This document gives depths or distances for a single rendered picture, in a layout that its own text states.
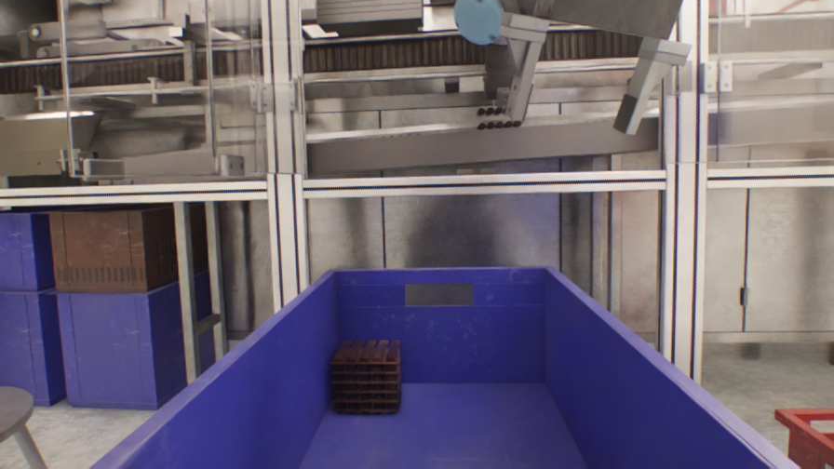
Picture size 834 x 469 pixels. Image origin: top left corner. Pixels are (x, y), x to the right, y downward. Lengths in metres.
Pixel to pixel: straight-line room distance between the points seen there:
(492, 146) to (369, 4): 0.49
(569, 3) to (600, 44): 0.79
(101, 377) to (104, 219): 0.42
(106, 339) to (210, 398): 1.01
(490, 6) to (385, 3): 0.50
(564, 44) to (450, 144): 0.42
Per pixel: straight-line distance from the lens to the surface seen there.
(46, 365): 1.56
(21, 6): 2.30
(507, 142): 1.00
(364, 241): 1.28
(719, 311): 1.49
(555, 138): 1.01
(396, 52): 1.20
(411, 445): 0.67
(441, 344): 0.80
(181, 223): 1.20
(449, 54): 1.18
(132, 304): 1.33
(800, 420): 1.13
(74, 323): 1.46
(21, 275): 1.53
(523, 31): 0.46
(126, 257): 1.32
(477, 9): 0.74
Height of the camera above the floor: 0.59
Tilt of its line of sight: 4 degrees down
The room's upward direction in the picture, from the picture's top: 2 degrees counter-clockwise
